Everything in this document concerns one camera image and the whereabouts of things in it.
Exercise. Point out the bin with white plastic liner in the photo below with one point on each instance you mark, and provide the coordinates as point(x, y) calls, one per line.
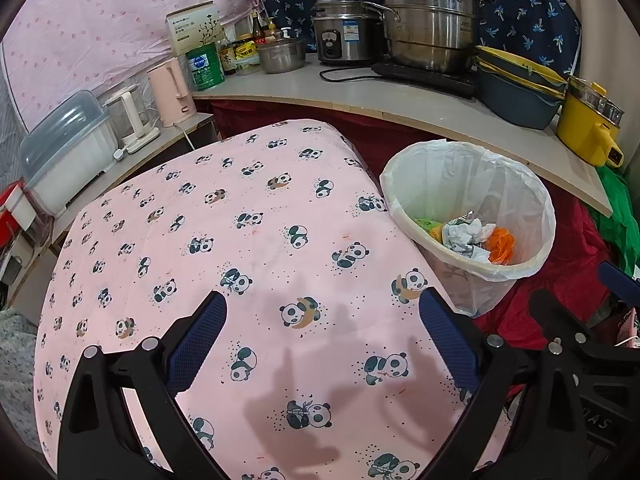
point(465, 180)

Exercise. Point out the pink strawberry print bag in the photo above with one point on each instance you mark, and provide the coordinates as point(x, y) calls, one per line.
point(631, 327)

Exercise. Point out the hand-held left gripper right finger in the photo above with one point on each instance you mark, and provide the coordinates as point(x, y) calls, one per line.
point(450, 345)

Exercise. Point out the red label sauce bottle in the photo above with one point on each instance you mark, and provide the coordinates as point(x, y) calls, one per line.
point(258, 32)

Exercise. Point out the yellow electric cooking pot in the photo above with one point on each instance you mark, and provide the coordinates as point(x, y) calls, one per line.
point(580, 125)

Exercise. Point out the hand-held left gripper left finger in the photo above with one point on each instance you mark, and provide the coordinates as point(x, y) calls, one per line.
point(197, 345)

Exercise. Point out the beige carton with plant print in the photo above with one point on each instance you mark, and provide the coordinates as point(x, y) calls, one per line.
point(192, 27)

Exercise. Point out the pink panda print cloth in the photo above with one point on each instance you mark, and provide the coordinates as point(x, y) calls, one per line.
point(270, 280)

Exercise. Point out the pink electric kettle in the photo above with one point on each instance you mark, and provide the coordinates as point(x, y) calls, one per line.
point(170, 92)

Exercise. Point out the beige curtain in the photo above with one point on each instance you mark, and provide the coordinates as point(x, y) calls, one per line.
point(600, 10)

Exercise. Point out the orange plastic bag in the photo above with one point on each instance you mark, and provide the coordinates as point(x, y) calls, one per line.
point(501, 245)

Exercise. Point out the clear food container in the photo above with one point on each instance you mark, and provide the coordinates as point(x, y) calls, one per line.
point(247, 66)

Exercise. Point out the white dish box grey lid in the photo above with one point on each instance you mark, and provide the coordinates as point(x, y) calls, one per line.
point(70, 165)

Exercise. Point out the white power plug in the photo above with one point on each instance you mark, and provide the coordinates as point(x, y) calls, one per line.
point(119, 153)

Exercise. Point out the blue and yellow basin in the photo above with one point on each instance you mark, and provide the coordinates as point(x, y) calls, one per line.
point(515, 67)
point(515, 110)

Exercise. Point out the white pump bottle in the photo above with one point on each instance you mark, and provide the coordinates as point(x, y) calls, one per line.
point(286, 34)

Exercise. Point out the dark red curtain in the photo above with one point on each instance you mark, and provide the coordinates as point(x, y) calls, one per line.
point(360, 135)

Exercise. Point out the green plastic bag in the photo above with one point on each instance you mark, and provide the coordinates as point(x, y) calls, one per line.
point(620, 210)

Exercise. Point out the black induction cooktop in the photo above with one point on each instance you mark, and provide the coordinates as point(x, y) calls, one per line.
point(425, 80)

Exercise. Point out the small steel pot with lid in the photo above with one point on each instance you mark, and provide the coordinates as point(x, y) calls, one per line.
point(281, 56)

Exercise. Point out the green tin can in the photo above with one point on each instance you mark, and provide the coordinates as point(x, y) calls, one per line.
point(205, 67)

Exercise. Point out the light green snack packet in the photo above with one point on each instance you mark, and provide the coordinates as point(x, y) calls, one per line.
point(425, 222)

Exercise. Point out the white glass electric kettle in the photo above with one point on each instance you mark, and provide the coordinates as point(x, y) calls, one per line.
point(132, 115)

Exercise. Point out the pink dotted fabric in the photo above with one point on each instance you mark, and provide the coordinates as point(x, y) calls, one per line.
point(100, 25)

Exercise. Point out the dark sauce bottle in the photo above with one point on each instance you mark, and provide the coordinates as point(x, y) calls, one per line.
point(227, 60)

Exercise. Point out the white tissue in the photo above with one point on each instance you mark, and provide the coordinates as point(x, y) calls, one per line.
point(462, 235)

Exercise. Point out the steel rice cooker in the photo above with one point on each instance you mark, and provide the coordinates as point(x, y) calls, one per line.
point(345, 35)

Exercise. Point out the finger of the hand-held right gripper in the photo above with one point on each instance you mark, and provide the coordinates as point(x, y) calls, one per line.
point(560, 315)
point(617, 277)

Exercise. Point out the large steel steamer pot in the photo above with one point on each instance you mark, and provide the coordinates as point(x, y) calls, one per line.
point(430, 25)

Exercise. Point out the navy leaf print cloth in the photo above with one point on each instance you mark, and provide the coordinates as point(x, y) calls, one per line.
point(535, 15)

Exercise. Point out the red plastic container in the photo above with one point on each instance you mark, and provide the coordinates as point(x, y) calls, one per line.
point(7, 220)

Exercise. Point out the grey floral fabric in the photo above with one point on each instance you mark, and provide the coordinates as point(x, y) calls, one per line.
point(17, 370)

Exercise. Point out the orange pump bottle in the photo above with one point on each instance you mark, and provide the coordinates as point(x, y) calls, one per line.
point(270, 35)

